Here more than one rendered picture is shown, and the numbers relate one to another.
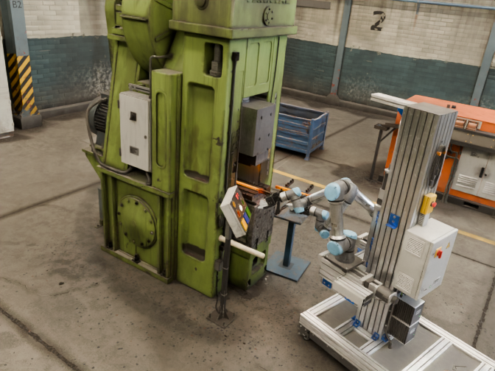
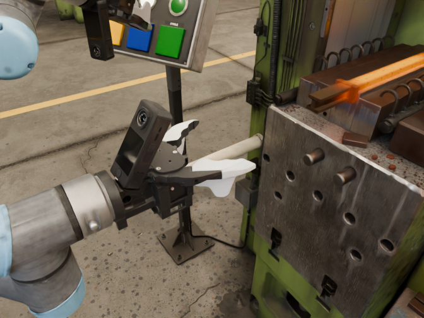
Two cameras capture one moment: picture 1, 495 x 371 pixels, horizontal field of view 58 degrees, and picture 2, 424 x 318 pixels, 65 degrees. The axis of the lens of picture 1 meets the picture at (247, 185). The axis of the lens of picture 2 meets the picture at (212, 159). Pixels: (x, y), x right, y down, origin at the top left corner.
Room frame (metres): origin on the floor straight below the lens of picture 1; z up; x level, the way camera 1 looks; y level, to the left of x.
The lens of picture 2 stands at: (3.63, -0.79, 1.29)
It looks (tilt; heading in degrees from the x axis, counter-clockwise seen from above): 37 degrees down; 114
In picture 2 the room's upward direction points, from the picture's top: straight up
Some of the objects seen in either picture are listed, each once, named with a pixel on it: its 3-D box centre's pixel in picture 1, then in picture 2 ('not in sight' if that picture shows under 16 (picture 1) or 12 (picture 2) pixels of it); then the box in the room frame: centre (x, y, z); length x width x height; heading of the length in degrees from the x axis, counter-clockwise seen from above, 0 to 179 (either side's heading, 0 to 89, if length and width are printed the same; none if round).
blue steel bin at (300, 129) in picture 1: (288, 127); not in sight; (7.82, -0.64, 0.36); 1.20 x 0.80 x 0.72; 63
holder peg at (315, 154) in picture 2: not in sight; (313, 157); (3.60, -0.19, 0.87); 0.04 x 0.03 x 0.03; 59
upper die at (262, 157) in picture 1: (241, 151); not in sight; (3.72, 0.08, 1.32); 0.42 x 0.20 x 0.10; 59
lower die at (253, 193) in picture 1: (239, 188); (390, 79); (3.72, 0.08, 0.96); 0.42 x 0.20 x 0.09; 59
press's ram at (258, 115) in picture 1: (247, 123); not in sight; (3.75, 0.05, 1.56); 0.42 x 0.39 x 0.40; 59
